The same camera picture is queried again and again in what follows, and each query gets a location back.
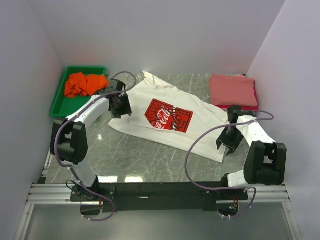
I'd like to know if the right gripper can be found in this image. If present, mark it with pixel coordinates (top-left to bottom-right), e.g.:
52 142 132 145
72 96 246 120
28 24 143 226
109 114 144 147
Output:
216 126 245 156

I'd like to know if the white printed t-shirt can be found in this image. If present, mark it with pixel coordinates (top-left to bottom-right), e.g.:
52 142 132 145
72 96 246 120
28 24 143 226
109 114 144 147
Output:
108 70 253 164

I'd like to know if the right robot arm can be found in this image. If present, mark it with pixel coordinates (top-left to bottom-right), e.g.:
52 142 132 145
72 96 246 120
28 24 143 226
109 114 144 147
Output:
216 105 287 200

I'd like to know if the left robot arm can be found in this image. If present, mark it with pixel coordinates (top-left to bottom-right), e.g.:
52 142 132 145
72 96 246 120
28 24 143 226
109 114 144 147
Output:
50 78 132 201

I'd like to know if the orange t-shirt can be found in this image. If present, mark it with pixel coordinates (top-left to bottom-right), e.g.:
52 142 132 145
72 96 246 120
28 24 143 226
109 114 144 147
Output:
64 72 109 98

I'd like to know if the folded pink t-shirt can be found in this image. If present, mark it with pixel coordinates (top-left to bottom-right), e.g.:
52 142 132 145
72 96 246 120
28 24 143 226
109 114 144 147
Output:
209 73 258 108

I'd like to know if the green plastic tray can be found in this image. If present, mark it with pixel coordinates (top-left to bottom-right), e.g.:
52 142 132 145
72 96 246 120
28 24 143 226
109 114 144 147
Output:
50 65 108 118

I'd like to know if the black base beam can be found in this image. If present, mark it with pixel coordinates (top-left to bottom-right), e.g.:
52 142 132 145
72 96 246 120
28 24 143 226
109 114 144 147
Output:
70 182 249 215

